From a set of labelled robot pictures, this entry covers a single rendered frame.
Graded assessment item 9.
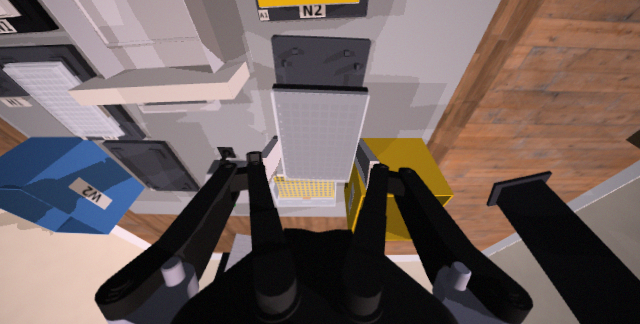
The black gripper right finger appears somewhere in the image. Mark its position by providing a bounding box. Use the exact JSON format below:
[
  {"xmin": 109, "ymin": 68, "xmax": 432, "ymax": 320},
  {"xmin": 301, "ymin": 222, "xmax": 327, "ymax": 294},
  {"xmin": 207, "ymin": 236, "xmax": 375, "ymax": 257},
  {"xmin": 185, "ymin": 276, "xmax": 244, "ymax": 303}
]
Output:
[{"xmin": 340, "ymin": 138, "xmax": 533, "ymax": 324}]

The yellow open-top bin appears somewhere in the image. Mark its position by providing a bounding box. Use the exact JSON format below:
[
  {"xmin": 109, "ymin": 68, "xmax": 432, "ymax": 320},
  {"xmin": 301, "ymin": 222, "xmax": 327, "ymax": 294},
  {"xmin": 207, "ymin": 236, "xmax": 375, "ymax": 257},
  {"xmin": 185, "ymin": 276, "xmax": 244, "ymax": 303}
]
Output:
[{"xmin": 344, "ymin": 138, "xmax": 454, "ymax": 241}]

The blue open-top bin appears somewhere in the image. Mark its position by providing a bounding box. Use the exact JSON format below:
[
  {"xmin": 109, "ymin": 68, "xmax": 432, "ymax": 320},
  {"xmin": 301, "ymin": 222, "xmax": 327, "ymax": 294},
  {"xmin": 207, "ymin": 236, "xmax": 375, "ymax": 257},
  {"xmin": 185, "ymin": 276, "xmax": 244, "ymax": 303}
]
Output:
[{"xmin": 0, "ymin": 137, "xmax": 145, "ymax": 235}]

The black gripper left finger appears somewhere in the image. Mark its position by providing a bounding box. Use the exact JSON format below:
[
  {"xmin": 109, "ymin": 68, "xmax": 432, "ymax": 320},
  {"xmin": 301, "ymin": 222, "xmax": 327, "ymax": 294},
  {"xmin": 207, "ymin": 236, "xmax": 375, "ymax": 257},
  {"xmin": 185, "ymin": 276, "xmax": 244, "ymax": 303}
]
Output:
[{"xmin": 94, "ymin": 135, "xmax": 296, "ymax": 324}]

